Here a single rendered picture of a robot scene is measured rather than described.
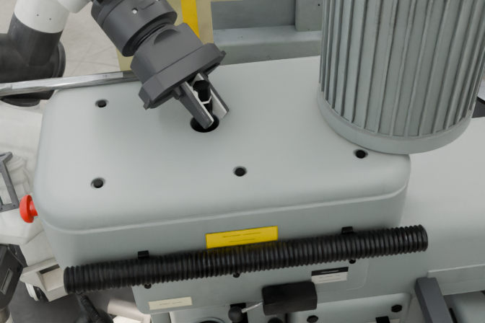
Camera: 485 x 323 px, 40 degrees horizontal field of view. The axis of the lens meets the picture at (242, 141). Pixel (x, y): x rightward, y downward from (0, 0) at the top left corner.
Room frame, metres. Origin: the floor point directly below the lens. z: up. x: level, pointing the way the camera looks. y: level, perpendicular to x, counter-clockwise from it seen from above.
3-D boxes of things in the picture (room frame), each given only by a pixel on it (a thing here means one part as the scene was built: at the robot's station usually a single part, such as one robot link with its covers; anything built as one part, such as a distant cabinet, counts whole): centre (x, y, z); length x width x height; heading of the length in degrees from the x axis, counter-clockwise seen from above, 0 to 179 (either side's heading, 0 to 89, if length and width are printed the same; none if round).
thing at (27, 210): (0.61, 0.30, 1.76); 0.04 x 0.03 x 0.04; 5
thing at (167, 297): (0.64, 0.01, 1.68); 0.34 x 0.24 x 0.10; 95
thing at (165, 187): (0.64, 0.03, 1.81); 0.47 x 0.26 x 0.16; 95
